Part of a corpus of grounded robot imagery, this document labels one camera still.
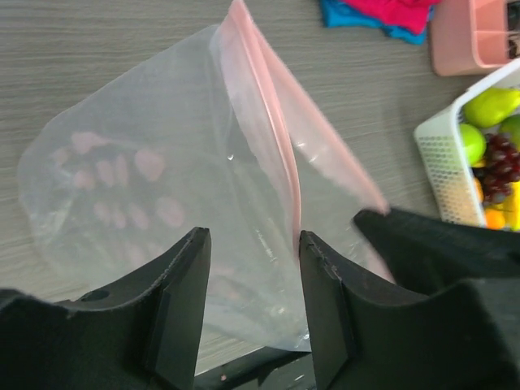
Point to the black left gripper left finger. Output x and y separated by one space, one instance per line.
140 332

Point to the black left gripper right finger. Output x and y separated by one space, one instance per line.
367 333

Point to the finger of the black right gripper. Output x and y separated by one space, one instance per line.
426 256

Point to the green apple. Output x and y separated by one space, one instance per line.
474 143

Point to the red grape bunch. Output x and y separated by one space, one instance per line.
499 168

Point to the yellow green pear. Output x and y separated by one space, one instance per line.
491 107

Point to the clear pink zip top bag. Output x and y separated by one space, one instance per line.
215 132

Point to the dark green lime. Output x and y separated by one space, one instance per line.
511 127

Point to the white plastic mesh basket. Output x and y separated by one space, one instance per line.
443 157

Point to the pink divided plastic tray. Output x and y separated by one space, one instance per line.
473 37

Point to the red folded cloth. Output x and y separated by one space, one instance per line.
410 14

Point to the blue folded cloth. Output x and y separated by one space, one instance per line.
336 14

